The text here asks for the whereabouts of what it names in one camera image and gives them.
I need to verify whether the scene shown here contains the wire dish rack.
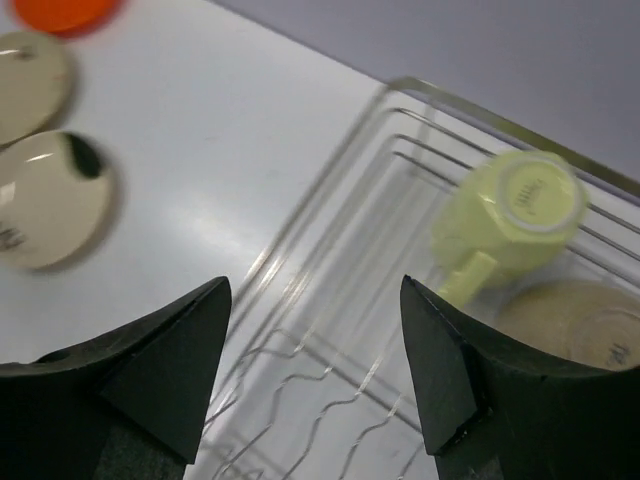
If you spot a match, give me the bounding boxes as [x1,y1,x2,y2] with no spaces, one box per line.
[188,77,639,479]

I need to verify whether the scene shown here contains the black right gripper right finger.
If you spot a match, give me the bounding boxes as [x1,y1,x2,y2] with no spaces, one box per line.
[400,277,639,479]

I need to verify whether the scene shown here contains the beige floral plate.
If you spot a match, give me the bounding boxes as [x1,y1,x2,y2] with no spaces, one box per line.
[1,30,77,146]

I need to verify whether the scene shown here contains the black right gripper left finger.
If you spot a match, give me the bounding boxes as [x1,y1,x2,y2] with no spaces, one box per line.
[1,277,232,479]

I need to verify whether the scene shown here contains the orange plastic plate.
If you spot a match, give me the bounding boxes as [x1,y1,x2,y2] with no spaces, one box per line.
[5,0,125,37]

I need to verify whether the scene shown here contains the beige ceramic bowl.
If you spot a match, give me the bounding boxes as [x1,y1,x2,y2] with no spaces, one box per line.
[495,280,639,371]

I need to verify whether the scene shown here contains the beige plate black spot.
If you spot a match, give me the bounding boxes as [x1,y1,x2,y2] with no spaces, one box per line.
[1,130,118,270]

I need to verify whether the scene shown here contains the pale green mug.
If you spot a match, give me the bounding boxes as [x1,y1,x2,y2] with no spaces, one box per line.
[431,151,589,308]

